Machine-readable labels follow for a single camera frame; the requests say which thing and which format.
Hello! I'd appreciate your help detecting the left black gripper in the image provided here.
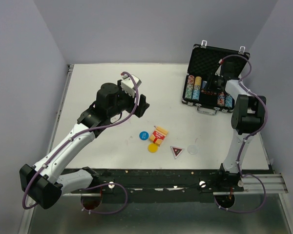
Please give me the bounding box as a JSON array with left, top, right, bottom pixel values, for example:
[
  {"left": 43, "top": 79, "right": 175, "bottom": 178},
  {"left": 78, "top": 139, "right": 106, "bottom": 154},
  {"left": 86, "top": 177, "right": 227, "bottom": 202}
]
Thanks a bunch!
[{"left": 108, "top": 80, "right": 150, "bottom": 118}]

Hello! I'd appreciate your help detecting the red playing card deck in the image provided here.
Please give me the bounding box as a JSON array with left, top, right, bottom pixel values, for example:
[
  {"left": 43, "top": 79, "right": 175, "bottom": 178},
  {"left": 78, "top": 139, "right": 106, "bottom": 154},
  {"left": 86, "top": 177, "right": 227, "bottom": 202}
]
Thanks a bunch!
[{"left": 149, "top": 126, "right": 168, "bottom": 146}]

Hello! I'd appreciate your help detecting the yellow round button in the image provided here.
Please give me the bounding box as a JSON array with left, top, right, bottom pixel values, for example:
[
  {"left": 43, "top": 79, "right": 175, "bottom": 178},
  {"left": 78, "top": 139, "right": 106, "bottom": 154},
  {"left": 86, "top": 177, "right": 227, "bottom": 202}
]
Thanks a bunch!
[{"left": 147, "top": 143, "right": 158, "bottom": 153}]

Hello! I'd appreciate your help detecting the blue poker chip stack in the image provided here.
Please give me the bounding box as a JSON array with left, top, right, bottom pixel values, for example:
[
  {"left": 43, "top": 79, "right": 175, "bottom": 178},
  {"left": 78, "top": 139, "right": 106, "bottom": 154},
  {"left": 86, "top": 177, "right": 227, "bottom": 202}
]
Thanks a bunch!
[{"left": 192, "top": 87, "right": 200, "bottom": 101}]

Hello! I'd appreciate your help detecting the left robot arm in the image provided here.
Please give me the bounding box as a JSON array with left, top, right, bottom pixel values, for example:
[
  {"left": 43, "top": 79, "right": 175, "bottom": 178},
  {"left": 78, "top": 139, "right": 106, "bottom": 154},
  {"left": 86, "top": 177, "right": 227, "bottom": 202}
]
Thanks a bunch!
[{"left": 20, "top": 80, "right": 149, "bottom": 210}]

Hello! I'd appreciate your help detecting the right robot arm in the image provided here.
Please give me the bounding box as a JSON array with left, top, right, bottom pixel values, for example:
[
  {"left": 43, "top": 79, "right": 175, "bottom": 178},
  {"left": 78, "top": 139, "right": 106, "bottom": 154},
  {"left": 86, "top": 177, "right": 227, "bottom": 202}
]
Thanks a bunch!
[{"left": 206, "top": 58, "right": 267, "bottom": 191}]

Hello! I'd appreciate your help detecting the yellow chip row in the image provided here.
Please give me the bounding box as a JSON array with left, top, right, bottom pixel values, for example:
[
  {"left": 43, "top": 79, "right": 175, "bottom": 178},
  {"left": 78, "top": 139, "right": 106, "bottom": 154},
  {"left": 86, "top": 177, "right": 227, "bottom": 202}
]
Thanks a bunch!
[{"left": 194, "top": 76, "right": 202, "bottom": 89}]

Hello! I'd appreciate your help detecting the black poker chip case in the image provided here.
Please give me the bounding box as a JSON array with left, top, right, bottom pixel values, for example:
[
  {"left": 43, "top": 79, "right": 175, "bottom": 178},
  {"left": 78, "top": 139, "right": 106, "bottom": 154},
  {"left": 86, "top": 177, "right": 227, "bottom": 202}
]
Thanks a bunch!
[{"left": 182, "top": 40, "right": 250, "bottom": 113}]

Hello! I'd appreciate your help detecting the red white chip row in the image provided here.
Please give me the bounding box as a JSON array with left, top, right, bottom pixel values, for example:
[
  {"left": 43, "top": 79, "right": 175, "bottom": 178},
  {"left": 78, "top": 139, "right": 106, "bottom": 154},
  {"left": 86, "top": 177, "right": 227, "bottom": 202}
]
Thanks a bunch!
[{"left": 185, "top": 75, "right": 195, "bottom": 99}]

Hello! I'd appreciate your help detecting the blue round button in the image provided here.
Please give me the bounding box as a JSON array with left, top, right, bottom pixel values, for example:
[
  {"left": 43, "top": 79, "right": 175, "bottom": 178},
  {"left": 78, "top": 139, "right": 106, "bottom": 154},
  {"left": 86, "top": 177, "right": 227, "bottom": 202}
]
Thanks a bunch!
[{"left": 139, "top": 131, "right": 149, "bottom": 140}]

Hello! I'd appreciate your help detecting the triangular all-in marker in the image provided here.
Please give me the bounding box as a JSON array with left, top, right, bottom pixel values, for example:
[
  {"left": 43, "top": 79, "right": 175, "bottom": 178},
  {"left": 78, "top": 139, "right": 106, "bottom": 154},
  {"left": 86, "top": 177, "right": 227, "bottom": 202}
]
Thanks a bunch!
[{"left": 170, "top": 146, "right": 184, "bottom": 159}]

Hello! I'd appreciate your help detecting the clear round button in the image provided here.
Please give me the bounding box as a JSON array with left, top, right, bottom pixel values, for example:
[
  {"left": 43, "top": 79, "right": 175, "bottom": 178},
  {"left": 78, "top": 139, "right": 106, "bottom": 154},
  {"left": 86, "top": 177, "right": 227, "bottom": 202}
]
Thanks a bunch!
[{"left": 187, "top": 145, "right": 198, "bottom": 155}]

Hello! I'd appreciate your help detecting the right aluminium extrusion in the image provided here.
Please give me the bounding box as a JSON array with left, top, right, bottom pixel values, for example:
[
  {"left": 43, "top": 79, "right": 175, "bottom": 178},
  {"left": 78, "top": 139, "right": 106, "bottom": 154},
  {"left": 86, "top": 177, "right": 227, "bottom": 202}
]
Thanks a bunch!
[{"left": 208, "top": 174, "right": 288, "bottom": 195}]

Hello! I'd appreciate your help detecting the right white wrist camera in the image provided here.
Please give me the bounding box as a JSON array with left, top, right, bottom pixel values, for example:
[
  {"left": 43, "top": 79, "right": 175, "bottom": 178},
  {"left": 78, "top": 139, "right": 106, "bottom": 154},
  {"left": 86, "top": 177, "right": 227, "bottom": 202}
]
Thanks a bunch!
[{"left": 214, "top": 59, "right": 224, "bottom": 77}]

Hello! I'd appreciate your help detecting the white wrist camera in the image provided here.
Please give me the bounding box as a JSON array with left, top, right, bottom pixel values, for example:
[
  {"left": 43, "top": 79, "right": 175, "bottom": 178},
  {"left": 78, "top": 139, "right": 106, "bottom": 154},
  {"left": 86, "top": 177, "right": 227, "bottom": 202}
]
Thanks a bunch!
[
  {"left": 214, "top": 59, "right": 224, "bottom": 77},
  {"left": 121, "top": 75, "right": 142, "bottom": 98}
]

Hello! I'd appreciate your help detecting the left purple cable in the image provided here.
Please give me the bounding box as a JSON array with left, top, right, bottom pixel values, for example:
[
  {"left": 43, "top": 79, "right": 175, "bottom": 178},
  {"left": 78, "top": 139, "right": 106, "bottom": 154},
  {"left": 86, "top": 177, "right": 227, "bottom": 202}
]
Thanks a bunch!
[{"left": 22, "top": 72, "right": 129, "bottom": 215}]

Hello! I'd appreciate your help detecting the purple cable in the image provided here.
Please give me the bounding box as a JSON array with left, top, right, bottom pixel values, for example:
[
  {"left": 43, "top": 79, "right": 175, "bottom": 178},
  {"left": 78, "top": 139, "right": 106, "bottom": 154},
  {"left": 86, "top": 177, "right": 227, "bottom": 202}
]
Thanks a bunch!
[
  {"left": 213, "top": 54, "right": 269, "bottom": 214},
  {"left": 22, "top": 72, "right": 129, "bottom": 215}
]

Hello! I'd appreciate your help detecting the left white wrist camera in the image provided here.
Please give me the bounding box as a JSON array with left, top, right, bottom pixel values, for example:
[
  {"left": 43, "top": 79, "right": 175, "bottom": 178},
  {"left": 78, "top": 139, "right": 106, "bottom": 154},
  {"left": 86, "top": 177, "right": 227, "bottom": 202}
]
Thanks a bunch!
[{"left": 121, "top": 75, "right": 142, "bottom": 98}]

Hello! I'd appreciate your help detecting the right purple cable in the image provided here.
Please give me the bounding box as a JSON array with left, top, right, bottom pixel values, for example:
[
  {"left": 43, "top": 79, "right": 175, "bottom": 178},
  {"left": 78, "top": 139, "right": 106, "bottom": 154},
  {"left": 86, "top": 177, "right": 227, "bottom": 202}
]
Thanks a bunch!
[{"left": 213, "top": 54, "right": 269, "bottom": 214}]

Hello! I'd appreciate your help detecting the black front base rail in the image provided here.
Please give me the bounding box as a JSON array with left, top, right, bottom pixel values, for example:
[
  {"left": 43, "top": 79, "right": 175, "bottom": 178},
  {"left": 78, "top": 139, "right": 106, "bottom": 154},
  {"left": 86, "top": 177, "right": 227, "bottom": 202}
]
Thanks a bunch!
[{"left": 61, "top": 167, "right": 245, "bottom": 204}]

